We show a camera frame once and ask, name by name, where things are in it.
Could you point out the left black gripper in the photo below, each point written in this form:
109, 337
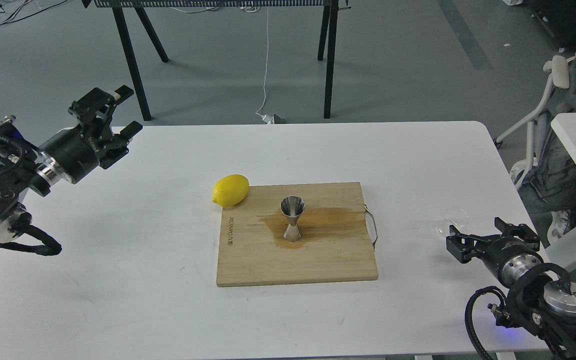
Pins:
81, 149

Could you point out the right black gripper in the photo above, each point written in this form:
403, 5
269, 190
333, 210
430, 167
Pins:
507, 257

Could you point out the clear glass cup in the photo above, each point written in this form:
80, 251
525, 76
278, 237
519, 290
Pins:
455, 217

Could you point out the steel double jigger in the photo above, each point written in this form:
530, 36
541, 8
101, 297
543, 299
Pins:
292, 207

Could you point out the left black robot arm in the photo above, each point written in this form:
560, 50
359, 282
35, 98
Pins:
24, 167

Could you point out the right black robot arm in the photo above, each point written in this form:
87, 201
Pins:
541, 297

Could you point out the person in grey jacket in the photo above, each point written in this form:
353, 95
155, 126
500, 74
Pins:
553, 182

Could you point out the yellow lemon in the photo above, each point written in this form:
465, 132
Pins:
230, 190

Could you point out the white power adapter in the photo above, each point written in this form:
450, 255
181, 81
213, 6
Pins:
273, 119

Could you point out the white office chair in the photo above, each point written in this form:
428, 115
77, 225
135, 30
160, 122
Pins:
558, 77

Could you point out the bamboo cutting board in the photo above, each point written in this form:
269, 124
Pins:
335, 243

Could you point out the black metal frame table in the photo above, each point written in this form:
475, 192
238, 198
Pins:
185, 32

